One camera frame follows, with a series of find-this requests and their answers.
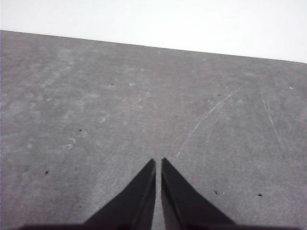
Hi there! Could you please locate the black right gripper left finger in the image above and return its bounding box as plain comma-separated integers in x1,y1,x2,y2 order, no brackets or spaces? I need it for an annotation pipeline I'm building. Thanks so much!
81,158,157,230

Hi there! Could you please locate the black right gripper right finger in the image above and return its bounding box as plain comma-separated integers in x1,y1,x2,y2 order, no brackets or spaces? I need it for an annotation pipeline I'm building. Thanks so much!
161,157,238,230

